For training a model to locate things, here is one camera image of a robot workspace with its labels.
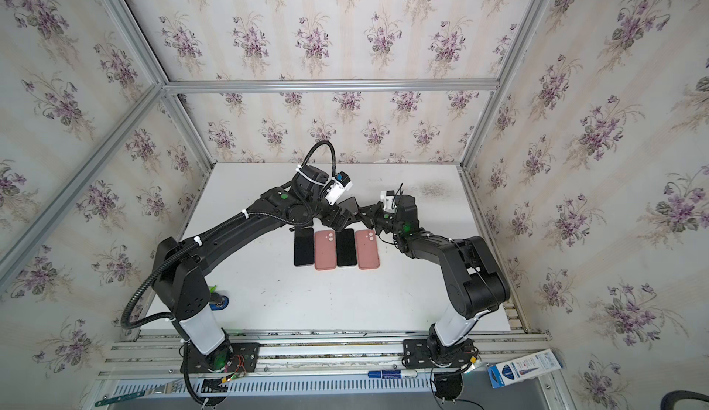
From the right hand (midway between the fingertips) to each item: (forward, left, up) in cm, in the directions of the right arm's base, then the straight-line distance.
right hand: (363, 208), depth 87 cm
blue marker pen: (-43, -8, -14) cm, 46 cm away
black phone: (+4, +4, -3) cm, 7 cm away
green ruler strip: (-49, +57, -14) cm, 76 cm away
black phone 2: (-8, +20, -14) cm, 26 cm away
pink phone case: (-7, +13, -14) cm, 21 cm away
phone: (-7, +6, -14) cm, 16 cm away
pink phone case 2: (-6, -1, -16) cm, 17 cm away
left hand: (-3, +5, +3) cm, 7 cm away
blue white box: (-40, -42, -14) cm, 60 cm away
